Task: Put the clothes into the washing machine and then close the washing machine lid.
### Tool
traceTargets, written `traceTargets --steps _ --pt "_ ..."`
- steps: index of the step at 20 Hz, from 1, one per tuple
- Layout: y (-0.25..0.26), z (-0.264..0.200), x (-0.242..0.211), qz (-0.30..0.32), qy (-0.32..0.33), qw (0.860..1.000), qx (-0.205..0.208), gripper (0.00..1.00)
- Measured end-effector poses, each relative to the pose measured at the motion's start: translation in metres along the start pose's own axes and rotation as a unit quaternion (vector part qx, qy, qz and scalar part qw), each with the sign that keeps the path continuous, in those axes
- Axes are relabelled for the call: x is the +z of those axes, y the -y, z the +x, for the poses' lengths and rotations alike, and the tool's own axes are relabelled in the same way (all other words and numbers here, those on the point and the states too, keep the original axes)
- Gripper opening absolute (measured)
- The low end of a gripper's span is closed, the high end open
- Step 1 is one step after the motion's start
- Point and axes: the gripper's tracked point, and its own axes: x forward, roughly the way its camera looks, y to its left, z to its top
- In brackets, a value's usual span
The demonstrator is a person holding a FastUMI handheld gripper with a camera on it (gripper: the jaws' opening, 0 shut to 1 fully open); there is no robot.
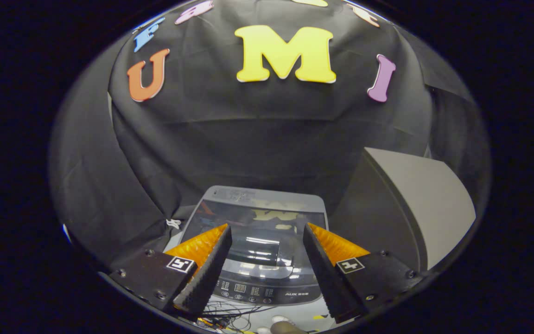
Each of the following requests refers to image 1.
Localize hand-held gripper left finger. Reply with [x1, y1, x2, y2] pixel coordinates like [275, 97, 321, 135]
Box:
[109, 224, 234, 321]

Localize thin black floor cables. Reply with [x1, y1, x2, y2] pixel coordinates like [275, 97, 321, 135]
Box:
[197, 301, 277, 332]

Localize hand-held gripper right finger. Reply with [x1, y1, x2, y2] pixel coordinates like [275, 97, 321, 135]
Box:
[302, 222, 425, 324]

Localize beige cabinet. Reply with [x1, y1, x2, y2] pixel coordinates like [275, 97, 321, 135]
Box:
[330, 148, 476, 272]

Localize grey washing machine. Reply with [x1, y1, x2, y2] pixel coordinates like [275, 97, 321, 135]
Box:
[163, 186, 330, 307]

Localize black backdrop cloth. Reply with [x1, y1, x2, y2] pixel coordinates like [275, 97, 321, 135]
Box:
[48, 0, 489, 270]

